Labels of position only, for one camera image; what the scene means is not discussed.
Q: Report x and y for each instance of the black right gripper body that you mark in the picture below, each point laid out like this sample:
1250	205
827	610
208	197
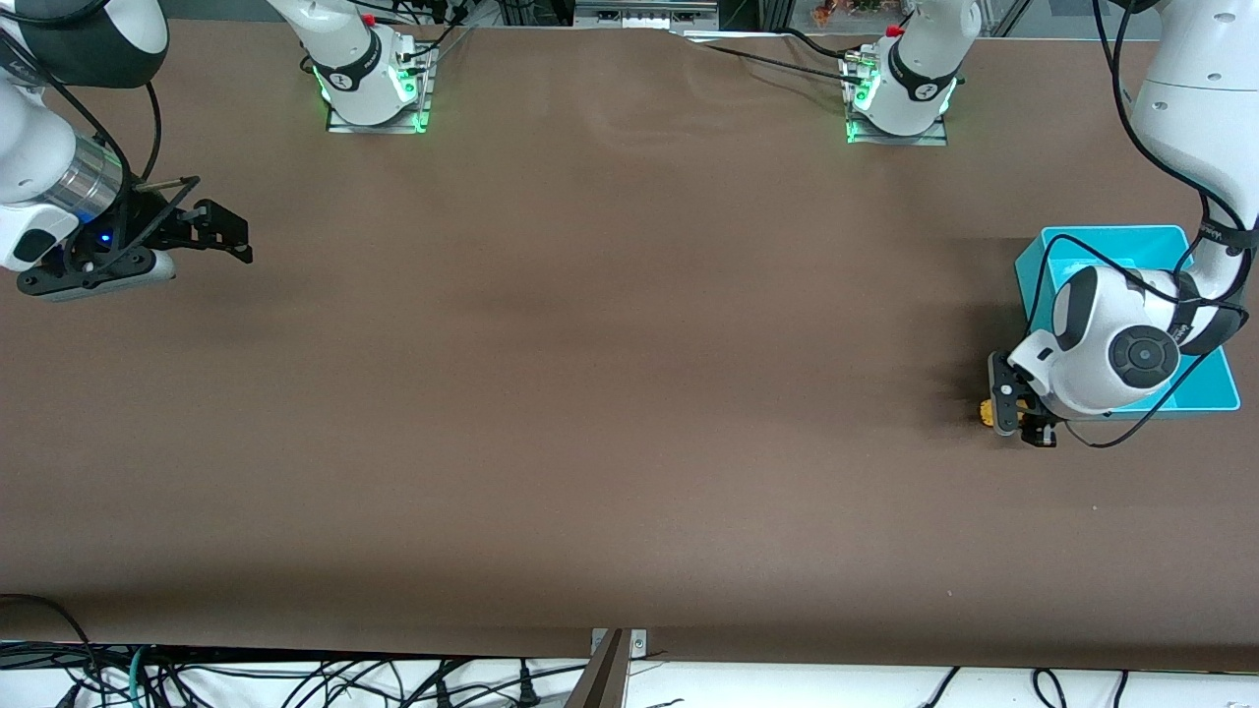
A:
148	223

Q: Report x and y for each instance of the yellow beetle toy car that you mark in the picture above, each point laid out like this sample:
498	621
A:
987	413

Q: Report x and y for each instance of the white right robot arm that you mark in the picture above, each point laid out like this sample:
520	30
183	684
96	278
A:
29	147

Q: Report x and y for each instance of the teal plastic bin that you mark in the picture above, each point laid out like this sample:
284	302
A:
1111	246

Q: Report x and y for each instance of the orange background object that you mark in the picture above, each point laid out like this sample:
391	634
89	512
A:
846	8

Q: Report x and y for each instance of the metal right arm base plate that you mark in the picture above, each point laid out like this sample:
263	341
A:
425	98

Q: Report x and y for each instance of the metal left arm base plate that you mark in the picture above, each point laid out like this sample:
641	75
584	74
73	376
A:
934	136

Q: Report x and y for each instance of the small metal table bracket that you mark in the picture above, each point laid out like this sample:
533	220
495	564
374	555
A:
639	644

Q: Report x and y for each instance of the silver aluminium frame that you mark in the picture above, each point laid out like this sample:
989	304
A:
639	18

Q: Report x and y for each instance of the dark camera stand pole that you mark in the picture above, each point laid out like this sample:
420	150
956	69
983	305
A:
602	683

